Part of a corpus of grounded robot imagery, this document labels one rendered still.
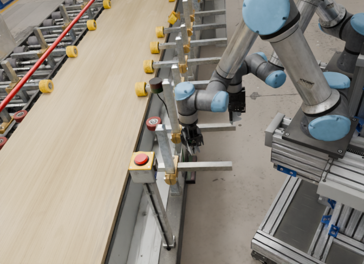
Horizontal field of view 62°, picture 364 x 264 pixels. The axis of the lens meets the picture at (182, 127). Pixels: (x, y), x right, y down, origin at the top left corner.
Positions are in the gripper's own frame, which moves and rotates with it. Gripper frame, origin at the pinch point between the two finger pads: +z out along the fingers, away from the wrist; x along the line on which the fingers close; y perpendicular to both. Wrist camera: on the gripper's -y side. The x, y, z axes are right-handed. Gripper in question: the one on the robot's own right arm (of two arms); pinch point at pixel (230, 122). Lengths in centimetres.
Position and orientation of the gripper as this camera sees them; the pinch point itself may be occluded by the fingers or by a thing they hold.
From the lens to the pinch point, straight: 152.4
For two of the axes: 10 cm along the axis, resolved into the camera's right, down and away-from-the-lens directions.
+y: 9.9, -0.4, -1.6
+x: 0.9, -6.7, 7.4
